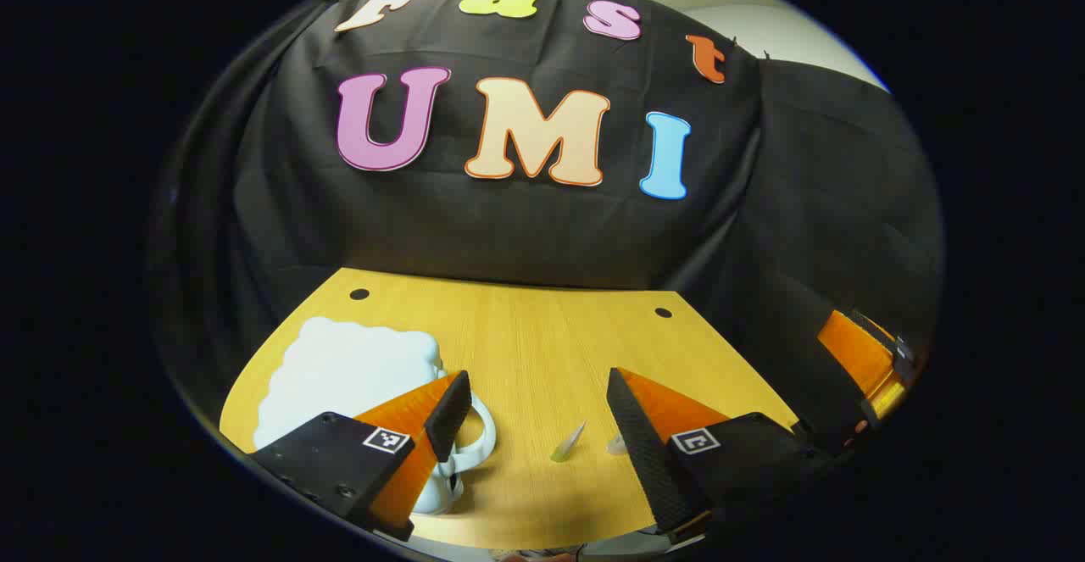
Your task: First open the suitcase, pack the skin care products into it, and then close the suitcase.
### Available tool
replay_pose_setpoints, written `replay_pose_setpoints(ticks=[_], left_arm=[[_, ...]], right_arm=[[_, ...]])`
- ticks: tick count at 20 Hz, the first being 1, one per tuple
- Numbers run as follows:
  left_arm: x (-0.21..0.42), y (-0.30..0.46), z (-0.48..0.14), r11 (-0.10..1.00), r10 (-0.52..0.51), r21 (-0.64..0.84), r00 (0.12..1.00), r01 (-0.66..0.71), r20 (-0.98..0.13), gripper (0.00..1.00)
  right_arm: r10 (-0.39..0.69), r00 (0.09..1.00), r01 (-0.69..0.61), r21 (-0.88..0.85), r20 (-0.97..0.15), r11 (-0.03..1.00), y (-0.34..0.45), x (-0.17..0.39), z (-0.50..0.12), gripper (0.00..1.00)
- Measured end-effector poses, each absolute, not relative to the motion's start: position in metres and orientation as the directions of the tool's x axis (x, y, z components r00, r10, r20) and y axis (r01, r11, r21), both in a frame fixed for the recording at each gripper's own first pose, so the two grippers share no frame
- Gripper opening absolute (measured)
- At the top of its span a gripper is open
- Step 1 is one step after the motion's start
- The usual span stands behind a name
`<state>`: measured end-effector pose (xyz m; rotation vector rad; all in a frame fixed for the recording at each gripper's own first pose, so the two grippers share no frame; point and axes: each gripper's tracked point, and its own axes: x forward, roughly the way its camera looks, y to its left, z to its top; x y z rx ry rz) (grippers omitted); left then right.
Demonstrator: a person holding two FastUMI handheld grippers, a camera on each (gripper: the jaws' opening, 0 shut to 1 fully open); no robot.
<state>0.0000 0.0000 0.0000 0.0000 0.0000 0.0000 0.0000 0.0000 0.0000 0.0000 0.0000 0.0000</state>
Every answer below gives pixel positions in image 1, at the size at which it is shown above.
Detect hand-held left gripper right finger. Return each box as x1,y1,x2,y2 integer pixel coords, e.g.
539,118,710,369
605,367,819,548

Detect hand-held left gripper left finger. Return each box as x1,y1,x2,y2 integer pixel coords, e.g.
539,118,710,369
248,370,472,541

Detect pale green skin care tube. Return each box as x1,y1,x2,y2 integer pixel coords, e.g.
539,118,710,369
550,420,588,464

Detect light blue suitcase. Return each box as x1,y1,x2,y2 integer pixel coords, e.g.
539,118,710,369
253,316,498,517

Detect black backdrop cloth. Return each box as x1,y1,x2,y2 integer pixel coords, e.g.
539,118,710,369
144,0,946,461

